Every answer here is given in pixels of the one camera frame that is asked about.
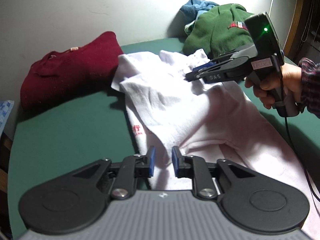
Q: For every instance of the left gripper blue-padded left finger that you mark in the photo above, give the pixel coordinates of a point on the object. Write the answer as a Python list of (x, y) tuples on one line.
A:
[(129, 170)]

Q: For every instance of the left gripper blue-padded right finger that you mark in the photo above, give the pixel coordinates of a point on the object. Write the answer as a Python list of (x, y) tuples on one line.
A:
[(197, 170)]

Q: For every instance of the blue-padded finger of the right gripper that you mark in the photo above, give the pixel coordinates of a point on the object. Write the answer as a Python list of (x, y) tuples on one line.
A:
[(193, 76), (211, 65)]

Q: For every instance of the white polo shirt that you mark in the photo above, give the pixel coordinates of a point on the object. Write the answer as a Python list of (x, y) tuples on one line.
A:
[(216, 121)]

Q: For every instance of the striped dark sleeve right forearm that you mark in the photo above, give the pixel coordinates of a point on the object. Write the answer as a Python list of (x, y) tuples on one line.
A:
[(310, 80)]

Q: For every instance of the person's right hand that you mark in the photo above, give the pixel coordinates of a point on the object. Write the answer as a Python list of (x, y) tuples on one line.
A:
[(291, 79)]

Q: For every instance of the dark green knit sweater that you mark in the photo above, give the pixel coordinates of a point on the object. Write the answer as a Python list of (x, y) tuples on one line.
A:
[(218, 31)]

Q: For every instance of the blue knit garment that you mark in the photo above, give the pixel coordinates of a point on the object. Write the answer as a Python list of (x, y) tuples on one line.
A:
[(194, 8)]

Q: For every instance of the folded dark red sweater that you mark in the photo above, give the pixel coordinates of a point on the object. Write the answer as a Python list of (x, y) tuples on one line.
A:
[(60, 75)]

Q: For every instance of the blue white patterned cloth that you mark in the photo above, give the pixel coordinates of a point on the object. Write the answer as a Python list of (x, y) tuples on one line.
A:
[(5, 110)]

